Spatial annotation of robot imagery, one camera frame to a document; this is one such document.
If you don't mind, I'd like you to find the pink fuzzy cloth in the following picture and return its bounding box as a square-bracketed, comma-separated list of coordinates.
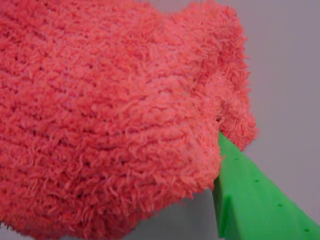
[0, 0, 259, 240]

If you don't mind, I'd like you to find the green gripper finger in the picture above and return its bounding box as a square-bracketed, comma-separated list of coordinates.
[213, 130, 320, 240]

